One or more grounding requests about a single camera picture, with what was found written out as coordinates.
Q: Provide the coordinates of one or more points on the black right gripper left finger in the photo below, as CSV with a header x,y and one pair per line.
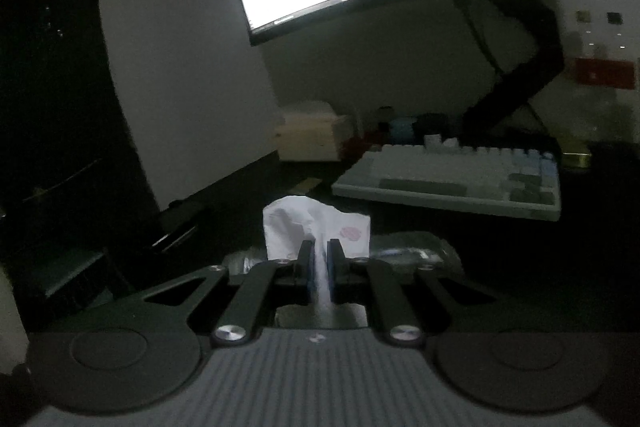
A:
x,y
267,287

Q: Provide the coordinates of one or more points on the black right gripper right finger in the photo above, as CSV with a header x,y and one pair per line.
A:
x,y
372,283

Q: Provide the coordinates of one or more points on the white cleaning cloth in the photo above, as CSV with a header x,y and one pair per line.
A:
x,y
290,221

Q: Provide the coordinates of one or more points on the clear glass jar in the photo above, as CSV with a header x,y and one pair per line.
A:
x,y
403,250

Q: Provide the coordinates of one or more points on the yellow tissue box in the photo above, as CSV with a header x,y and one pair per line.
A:
x,y
311,131

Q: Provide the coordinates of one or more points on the white mechanical keyboard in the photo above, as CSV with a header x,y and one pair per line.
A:
x,y
444,175

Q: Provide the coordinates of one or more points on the black monitor stand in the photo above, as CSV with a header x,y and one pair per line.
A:
x,y
521,42

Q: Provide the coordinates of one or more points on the bottle with black cap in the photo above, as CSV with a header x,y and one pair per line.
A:
x,y
615,41

